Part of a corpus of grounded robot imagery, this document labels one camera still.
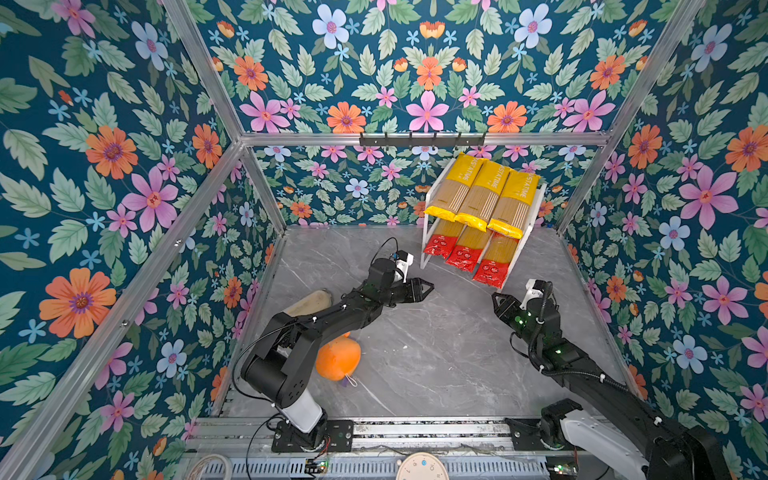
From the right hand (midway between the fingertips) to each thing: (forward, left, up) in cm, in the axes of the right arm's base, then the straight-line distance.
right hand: (494, 295), depth 82 cm
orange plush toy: (-15, +43, -7) cm, 46 cm away
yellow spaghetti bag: (+18, +13, +20) cm, 30 cm away
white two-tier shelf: (+19, +19, +13) cm, 30 cm away
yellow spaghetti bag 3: (+17, -5, +20) cm, 26 cm away
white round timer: (-38, +21, -13) cm, 46 cm away
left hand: (+3, +17, +2) cm, 17 cm away
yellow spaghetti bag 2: (+20, +3, +20) cm, 28 cm away
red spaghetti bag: (+12, -3, +3) cm, 13 cm away
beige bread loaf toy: (+5, +54, -10) cm, 55 cm away
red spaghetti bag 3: (+19, +13, +4) cm, 23 cm away
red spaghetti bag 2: (+15, +5, +3) cm, 17 cm away
